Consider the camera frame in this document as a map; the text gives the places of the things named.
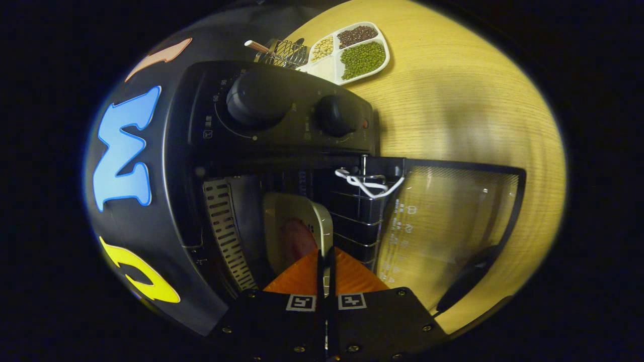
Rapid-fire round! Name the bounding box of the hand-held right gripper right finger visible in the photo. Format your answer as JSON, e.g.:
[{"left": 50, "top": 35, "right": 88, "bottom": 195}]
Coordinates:
[{"left": 327, "top": 246, "right": 449, "bottom": 360}]

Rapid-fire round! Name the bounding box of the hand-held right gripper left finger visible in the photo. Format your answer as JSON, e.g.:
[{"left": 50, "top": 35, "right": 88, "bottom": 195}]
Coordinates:
[{"left": 210, "top": 249, "right": 329, "bottom": 361}]

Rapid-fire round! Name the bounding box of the reddish sweet potato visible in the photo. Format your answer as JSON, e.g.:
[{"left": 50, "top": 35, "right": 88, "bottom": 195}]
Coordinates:
[{"left": 279, "top": 217, "right": 318, "bottom": 272}]

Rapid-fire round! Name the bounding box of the white plate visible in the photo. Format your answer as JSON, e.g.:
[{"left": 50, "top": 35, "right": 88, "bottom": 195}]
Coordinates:
[{"left": 262, "top": 192, "right": 335, "bottom": 298}]

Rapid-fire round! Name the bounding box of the black electric oven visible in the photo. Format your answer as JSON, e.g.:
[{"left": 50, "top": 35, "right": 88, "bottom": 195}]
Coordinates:
[{"left": 162, "top": 60, "right": 527, "bottom": 336}]

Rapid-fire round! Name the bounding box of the white divided dish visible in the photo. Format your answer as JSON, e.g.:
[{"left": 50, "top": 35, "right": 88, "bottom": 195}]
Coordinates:
[{"left": 297, "top": 21, "right": 390, "bottom": 86}]

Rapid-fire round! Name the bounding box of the green mung beans pile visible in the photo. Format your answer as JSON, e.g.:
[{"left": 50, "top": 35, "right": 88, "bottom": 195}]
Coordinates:
[{"left": 340, "top": 41, "right": 386, "bottom": 80}]

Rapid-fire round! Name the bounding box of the yellow soybeans pile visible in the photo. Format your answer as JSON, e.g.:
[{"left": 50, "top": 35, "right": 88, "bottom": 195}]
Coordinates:
[{"left": 310, "top": 38, "right": 334, "bottom": 62}]

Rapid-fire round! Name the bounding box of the dark red beans pile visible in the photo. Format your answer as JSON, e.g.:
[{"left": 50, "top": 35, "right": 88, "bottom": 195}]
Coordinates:
[{"left": 336, "top": 25, "right": 378, "bottom": 49}]

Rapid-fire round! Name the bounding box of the metal oven wire rack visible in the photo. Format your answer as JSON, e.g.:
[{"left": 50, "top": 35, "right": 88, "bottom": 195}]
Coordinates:
[{"left": 327, "top": 168, "right": 398, "bottom": 275}]

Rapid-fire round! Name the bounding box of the white cord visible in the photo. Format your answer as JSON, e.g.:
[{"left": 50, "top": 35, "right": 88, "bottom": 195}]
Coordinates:
[{"left": 335, "top": 168, "right": 406, "bottom": 199}]

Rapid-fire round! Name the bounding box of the metal wire basket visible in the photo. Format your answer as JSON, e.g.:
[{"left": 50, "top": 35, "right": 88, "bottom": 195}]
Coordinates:
[{"left": 254, "top": 38, "right": 310, "bottom": 68}]

